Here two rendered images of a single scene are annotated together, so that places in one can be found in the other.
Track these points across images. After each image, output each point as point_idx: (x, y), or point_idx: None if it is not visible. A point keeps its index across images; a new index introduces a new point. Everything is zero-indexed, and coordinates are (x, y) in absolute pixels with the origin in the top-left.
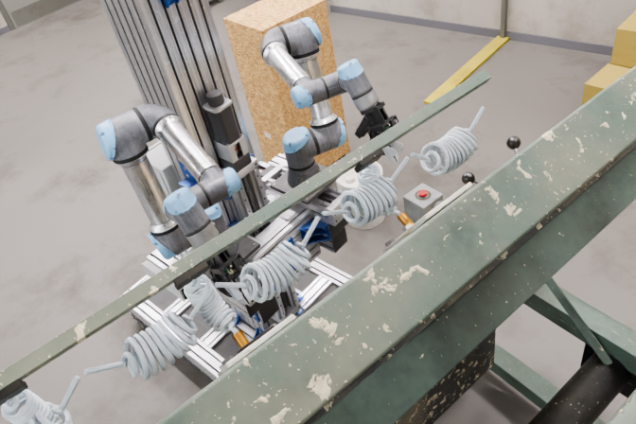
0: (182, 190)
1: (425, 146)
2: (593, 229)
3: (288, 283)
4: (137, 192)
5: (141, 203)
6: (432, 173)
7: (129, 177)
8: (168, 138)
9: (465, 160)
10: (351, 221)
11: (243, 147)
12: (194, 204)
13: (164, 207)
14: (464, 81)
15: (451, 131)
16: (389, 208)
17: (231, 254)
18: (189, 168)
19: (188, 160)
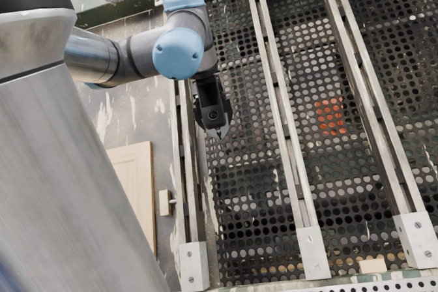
0: None
1: None
2: None
3: None
4: (132, 210)
5: (158, 283)
6: None
7: (93, 129)
8: None
9: None
10: None
11: None
12: (179, 11)
13: (194, 31)
14: None
15: None
16: None
17: (194, 88)
18: (92, 40)
19: (76, 27)
